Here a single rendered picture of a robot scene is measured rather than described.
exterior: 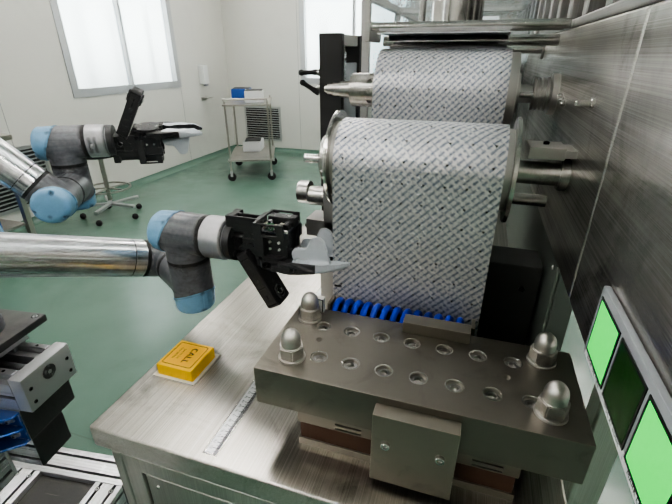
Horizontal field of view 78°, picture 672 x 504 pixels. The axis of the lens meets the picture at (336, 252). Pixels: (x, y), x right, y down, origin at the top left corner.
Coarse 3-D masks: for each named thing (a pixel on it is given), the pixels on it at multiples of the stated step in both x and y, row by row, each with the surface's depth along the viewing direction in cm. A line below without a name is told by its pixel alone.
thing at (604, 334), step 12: (600, 312) 36; (600, 324) 35; (612, 324) 33; (600, 336) 35; (612, 336) 32; (588, 348) 37; (600, 348) 35; (612, 348) 32; (600, 360) 34; (600, 372) 34; (600, 384) 34
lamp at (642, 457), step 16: (656, 416) 24; (640, 432) 26; (656, 432) 24; (640, 448) 26; (656, 448) 24; (640, 464) 25; (656, 464) 24; (640, 480) 25; (656, 480) 23; (640, 496) 25; (656, 496) 23
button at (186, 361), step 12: (180, 348) 75; (192, 348) 75; (204, 348) 75; (168, 360) 72; (180, 360) 72; (192, 360) 72; (204, 360) 73; (168, 372) 71; (180, 372) 70; (192, 372) 70
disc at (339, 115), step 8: (336, 112) 62; (344, 112) 65; (336, 120) 62; (328, 128) 60; (328, 136) 60; (328, 144) 60; (328, 152) 61; (328, 160) 61; (328, 168) 62; (328, 176) 62; (328, 184) 63; (328, 192) 63; (328, 200) 65
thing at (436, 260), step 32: (352, 224) 64; (384, 224) 62; (416, 224) 60; (448, 224) 59; (480, 224) 58; (352, 256) 66; (384, 256) 64; (416, 256) 63; (448, 256) 61; (480, 256) 60; (352, 288) 68; (384, 288) 67; (416, 288) 65; (448, 288) 63; (480, 288) 61
